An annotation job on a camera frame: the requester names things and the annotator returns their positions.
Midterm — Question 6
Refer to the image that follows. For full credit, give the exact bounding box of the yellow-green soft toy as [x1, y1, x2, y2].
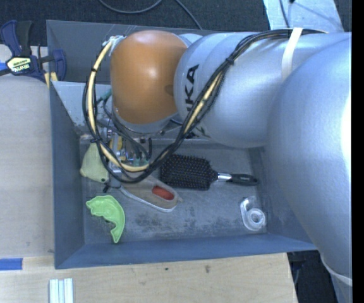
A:
[80, 142, 111, 184]

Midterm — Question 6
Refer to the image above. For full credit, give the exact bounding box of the beige shoe with red inside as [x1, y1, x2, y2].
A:
[119, 176, 183, 213]

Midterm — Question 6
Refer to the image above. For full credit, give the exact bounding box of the green fish-shaped toy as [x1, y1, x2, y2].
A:
[85, 194, 126, 244]

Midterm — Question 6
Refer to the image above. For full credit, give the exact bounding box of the black hairbrush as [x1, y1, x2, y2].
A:
[160, 153, 260, 191]

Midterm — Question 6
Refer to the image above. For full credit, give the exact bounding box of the grey metal bin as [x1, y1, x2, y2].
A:
[45, 19, 319, 270]

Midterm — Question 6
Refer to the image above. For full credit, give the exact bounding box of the pale wood flat board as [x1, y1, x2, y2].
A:
[0, 76, 56, 259]

